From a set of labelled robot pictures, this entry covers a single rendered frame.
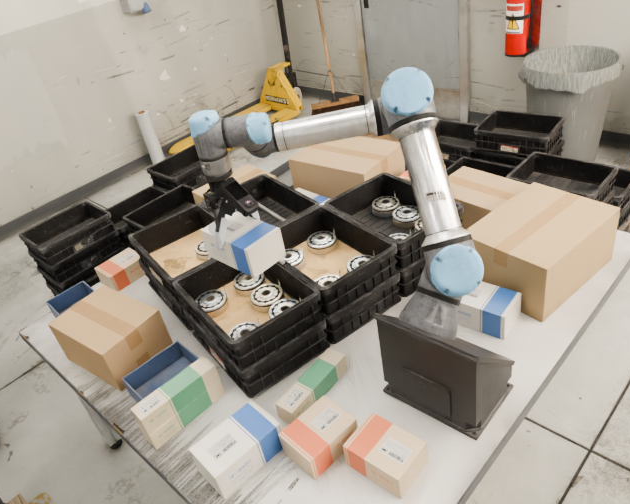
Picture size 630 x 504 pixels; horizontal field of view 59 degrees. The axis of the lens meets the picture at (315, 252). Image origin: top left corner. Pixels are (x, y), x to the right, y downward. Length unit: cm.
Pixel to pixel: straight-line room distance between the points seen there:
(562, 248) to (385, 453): 79
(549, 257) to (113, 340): 130
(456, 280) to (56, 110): 393
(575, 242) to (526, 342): 33
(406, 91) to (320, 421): 82
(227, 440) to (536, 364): 86
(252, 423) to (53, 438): 156
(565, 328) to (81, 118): 398
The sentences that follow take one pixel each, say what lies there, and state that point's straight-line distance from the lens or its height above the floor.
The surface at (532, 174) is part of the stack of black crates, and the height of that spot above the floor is 49.
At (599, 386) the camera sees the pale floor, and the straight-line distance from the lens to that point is 260.
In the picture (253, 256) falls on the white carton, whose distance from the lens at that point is 145.
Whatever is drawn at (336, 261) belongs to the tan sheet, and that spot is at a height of 83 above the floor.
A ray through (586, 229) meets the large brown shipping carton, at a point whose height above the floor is 90.
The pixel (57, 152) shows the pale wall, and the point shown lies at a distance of 482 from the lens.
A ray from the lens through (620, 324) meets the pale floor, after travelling 289.
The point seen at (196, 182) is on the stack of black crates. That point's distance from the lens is 339.
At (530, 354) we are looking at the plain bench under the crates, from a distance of 169.
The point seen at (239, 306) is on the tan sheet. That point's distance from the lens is 176.
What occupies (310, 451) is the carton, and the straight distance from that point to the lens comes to 141.
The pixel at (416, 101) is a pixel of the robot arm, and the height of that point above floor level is 145.
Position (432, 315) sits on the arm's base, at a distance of 141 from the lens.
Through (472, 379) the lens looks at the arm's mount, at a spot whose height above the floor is 91.
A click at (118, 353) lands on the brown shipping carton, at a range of 178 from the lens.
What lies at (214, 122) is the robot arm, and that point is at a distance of 138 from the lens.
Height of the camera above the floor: 191
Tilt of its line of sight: 34 degrees down
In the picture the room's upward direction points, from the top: 11 degrees counter-clockwise
